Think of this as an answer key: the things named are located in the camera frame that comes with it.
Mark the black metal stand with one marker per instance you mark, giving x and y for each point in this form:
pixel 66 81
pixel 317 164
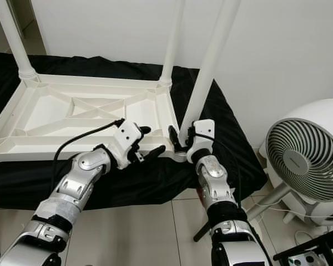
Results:
pixel 311 246

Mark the white plastic table leg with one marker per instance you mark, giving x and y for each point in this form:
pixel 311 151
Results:
pixel 14 39
pixel 213 61
pixel 172 41

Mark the white plastic table top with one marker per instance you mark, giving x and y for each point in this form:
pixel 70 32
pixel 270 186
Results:
pixel 55 105

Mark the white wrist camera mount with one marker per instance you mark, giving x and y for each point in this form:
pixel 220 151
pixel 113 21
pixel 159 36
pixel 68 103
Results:
pixel 202 133
pixel 125 136

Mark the white pedestal fan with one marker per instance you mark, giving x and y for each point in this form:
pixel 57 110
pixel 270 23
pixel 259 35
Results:
pixel 299 155

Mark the white box with coloured dots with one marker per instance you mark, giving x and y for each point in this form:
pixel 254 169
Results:
pixel 308 259

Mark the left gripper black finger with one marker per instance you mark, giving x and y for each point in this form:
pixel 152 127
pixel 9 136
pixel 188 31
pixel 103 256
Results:
pixel 143 131
pixel 153 153

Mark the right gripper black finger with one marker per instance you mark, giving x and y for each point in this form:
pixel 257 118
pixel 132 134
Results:
pixel 172 136

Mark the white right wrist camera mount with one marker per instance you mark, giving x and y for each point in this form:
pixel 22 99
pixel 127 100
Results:
pixel 202 133

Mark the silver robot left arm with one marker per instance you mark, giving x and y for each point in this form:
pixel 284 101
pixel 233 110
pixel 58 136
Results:
pixel 72 191

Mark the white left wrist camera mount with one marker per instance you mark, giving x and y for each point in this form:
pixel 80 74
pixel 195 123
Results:
pixel 125 136

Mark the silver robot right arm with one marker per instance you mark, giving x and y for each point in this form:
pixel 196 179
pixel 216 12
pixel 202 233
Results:
pixel 213 180

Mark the black tablecloth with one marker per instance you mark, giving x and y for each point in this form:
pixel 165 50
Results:
pixel 22 188

